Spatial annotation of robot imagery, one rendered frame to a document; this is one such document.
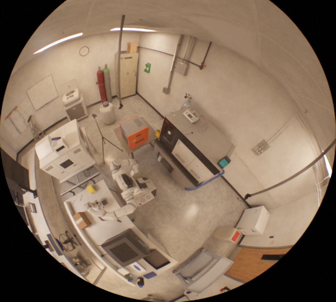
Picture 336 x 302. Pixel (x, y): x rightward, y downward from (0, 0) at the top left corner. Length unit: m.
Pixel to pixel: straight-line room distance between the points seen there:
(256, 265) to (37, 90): 7.54
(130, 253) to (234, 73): 3.09
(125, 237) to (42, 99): 4.48
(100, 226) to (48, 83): 4.11
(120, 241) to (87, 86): 4.33
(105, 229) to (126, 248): 0.48
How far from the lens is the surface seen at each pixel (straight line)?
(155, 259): 1.90
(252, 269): 3.51
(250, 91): 2.10
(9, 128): 5.75
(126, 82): 4.30
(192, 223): 2.82
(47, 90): 4.42
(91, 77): 4.22
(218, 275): 2.96
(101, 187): 1.75
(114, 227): 1.73
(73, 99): 3.77
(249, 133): 2.32
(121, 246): 1.48
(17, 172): 3.06
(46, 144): 1.81
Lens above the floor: 2.51
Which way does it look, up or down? 50 degrees down
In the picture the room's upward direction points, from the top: 19 degrees clockwise
